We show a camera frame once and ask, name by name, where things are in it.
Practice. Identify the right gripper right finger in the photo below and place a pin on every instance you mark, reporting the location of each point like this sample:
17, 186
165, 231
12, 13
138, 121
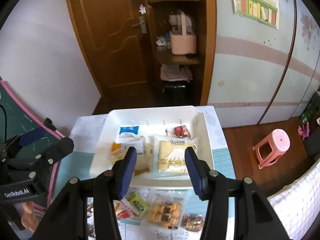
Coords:
255, 218

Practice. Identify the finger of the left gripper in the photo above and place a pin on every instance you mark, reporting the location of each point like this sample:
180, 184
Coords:
46, 159
31, 136

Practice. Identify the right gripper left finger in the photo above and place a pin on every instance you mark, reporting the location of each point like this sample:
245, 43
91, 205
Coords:
66, 218

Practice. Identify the sweet potato snack bag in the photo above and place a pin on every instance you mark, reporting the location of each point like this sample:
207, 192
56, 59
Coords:
124, 209

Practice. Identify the blue snack packet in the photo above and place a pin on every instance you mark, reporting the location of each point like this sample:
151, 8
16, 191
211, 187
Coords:
129, 131

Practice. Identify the clear bag orange biscuits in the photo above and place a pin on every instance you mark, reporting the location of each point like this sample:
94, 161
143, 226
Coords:
165, 212

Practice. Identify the person's hand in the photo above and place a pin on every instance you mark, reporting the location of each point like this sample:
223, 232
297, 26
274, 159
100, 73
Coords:
28, 219

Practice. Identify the dark nut snack packet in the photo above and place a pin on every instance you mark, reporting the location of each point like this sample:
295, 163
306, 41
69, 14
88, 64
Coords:
192, 222

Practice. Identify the green snack packet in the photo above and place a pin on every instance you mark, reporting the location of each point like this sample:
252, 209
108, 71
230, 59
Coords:
139, 204

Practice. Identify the pink plastic stool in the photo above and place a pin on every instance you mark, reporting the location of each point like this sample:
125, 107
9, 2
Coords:
279, 142

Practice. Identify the white plastic storage bin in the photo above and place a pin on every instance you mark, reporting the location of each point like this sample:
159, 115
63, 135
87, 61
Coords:
154, 124

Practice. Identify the yellow cake packet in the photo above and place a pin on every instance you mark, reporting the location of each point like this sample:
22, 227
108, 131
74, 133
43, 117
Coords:
171, 156

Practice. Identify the small red snack packet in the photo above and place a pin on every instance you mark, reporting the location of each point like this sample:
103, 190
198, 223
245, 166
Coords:
181, 132

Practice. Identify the folded pink towels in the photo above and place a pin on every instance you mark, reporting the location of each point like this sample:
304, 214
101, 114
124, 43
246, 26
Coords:
175, 73

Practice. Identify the brown wooden door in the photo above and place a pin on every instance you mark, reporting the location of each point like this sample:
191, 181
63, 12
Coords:
115, 43

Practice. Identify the wooden shelf unit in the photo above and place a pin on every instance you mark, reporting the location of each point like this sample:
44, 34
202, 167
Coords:
201, 19

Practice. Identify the green chalkboard pink frame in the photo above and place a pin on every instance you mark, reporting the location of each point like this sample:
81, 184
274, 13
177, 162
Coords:
30, 154

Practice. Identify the pink basket with handle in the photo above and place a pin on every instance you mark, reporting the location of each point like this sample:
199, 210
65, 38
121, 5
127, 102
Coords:
181, 42

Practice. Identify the colourful wall poster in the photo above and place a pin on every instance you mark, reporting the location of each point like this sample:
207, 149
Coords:
264, 11

